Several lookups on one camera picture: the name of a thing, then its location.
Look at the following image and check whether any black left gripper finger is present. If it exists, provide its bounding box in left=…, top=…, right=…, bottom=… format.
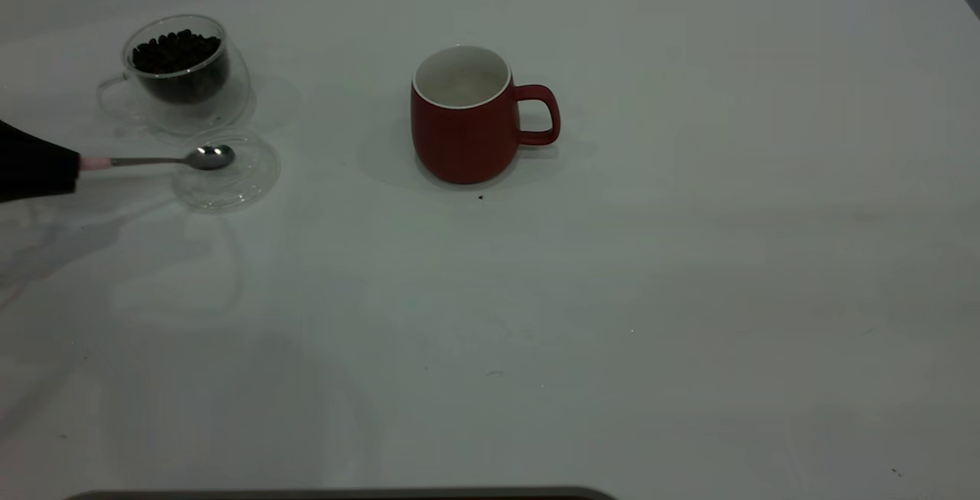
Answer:
left=0, top=120, right=82, bottom=172
left=0, top=169, right=80, bottom=203

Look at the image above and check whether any pink handled metal spoon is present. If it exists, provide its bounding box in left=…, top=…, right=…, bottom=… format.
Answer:
left=79, top=145, right=237, bottom=172

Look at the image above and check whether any red mug white inside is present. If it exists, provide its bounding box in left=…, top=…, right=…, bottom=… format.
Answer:
left=410, top=44, right=561, bottom=185

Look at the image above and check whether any dark coffee beans pile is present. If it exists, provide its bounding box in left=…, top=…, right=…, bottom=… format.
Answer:
left=132, top=28, right=230, bottom=103

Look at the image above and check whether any clear glass saucer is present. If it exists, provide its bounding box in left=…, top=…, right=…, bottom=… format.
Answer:
left=172, top=130, right=281, bottom=215

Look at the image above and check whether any clear double-wall glass cup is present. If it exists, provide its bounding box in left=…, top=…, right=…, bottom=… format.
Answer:
left=97, top=14, right=252, bottom=137

